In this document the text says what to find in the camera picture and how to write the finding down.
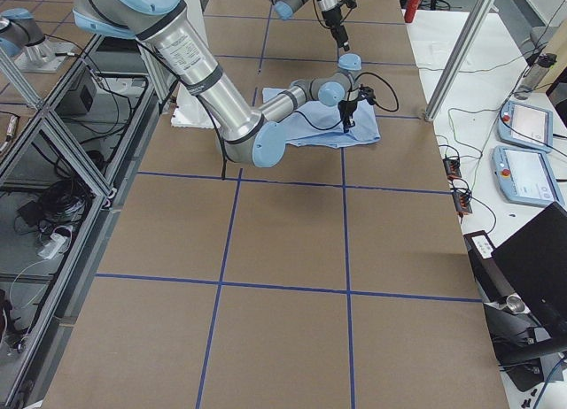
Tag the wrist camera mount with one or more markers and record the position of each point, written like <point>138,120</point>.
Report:
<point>366,93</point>
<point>350,4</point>

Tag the light blue t-shirt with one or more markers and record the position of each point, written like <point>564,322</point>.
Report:
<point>315,123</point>

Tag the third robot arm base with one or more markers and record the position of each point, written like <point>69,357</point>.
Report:
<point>24,41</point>

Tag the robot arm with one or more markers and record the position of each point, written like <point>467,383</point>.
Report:
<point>285,9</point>
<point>245,134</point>

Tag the lower teach pendant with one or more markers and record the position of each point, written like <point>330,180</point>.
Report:
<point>525,176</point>

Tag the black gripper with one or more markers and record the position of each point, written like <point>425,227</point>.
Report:
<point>347,105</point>
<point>333,19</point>

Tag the teach pendant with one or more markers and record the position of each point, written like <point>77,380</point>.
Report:
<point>526,126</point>
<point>525,176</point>

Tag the aluminium frame cabinet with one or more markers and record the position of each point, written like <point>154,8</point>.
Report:
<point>70,145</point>

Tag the orange black connector block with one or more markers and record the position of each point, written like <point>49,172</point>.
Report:
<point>452,167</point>

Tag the clear water bottle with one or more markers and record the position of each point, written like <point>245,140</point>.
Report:
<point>535,75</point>

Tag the upper teach pendant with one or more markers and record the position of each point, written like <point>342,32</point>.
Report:
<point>526,126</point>

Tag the red fire extinguisher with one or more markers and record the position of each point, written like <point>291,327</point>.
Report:
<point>410,10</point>

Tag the aluminium frame post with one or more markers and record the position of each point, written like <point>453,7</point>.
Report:
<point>462,46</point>

